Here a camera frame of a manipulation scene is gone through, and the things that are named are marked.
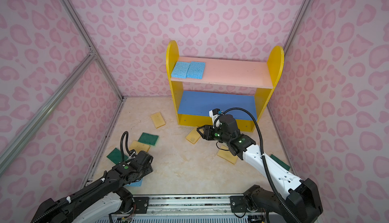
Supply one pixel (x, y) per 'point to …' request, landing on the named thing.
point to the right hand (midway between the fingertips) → (200, 129)
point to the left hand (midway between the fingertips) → (147, 166)
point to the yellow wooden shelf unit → (237, 86)
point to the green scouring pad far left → (115, 156)
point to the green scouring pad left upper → (149, 139)
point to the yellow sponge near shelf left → (158, 119)
